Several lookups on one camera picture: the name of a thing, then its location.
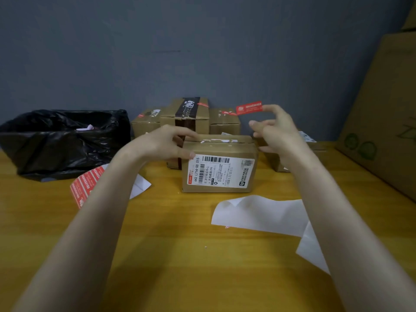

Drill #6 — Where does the person's left hand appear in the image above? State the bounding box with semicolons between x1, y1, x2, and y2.
117;124;201;167

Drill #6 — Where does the white shipping label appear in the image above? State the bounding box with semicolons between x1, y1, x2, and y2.
186;154;257;188

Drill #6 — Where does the white barcode label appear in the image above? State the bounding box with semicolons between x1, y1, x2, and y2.
298;130;318;143

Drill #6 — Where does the small brown cardboard box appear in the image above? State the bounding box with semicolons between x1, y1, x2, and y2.
209;108;241;136
131;109;163;139
181;134;259;193

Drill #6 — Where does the person's right forearm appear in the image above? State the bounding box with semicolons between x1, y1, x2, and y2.
289;159;416;312

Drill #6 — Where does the box with black tape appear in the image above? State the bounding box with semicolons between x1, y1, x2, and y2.
159;97;210;169

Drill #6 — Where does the person's left forearm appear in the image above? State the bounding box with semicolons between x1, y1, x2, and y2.
13;156;147;312

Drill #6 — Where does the black plastic trash bag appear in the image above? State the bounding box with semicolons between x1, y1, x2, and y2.
0;109;132;182

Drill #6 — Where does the long brown cardboard box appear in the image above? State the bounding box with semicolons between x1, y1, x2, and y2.
257;131;329;173

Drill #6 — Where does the white backing paper strip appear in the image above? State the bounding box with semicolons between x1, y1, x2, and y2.
211;195;331;275

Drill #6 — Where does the large green printed carton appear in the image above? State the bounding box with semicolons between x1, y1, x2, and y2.
335;32;416;202
401;3;416;31

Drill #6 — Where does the person's right hand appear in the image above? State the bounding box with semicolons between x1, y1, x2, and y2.
248;104;322;173

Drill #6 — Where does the red sticker label strip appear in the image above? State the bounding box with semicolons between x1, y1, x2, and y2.
70;164;153;210

